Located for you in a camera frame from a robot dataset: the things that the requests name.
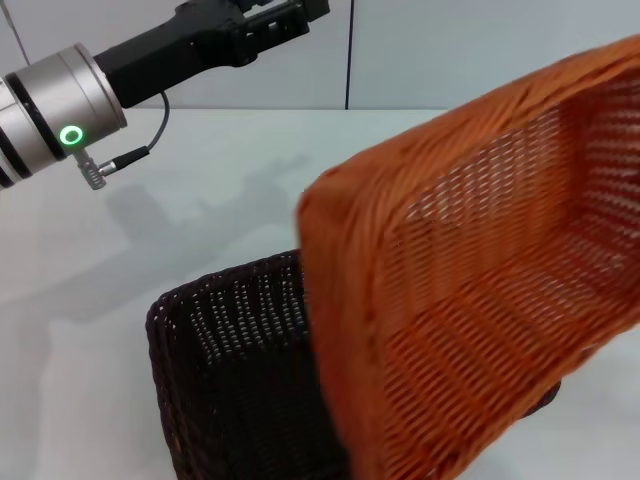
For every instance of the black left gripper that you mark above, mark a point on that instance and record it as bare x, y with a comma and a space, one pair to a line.
175, 50

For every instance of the orange wicker basket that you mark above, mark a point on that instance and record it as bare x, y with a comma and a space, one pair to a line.
475, 280

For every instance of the dark brown wicker basket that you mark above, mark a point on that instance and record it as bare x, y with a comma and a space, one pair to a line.
240, 360

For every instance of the dark vertical wall strip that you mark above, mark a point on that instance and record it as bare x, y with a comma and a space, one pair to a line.
349, 65

